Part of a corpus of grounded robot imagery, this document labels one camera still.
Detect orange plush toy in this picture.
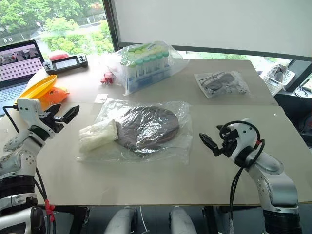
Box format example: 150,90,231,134
39,86,70,108

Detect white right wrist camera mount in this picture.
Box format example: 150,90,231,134
220,118,262,164

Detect clear plastic glasses bag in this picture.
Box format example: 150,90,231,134
194,70,251,99

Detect clear bag with brown disc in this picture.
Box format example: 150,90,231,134
76,98,194,166

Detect open laptop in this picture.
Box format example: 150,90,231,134
0,39,46,117

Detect clear plastic tube bag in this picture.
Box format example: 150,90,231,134
100,40,191,97

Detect blue test tube rack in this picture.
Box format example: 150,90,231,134
120,43,172,94

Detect red plush toy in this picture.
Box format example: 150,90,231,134
48,49,70,62

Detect yellow plastic tray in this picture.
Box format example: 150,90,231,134
14,74,58,106

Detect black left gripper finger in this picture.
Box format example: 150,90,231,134
44,103,62,119
60,105,80,124

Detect thin white cable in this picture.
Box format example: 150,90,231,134
139,206,149,234

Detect crumpled bag in basket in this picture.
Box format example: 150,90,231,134
267,64,289,81

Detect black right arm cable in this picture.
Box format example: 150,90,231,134
218,120,266,234

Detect black handheld controller with screen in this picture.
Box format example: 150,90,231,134
42,54,89,75

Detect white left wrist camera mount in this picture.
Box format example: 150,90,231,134
16,98,49,134

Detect black sunglasses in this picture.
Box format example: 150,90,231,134
199,72,236,95

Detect white roller blind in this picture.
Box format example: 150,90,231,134
113,0,312,59

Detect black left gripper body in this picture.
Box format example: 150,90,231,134
39,111,66,134

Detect grey rounded shape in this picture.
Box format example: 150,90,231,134
105,206,138,234
169,206,197,234

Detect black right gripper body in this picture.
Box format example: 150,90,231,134
213,129,239,158

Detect black side desk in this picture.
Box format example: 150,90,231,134
273,90,312,159

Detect white folded cloth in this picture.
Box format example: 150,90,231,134
78,119,119,154

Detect white plastic basket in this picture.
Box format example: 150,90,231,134
260,69,293,97

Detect red cable tie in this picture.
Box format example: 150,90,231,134
43,199,56,217

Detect small red toy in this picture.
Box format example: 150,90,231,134
99,71,116,86

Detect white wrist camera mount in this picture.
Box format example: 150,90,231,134
220,118,262,164
16,98,49,134

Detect dark window frame post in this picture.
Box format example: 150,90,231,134
102,0,122,53

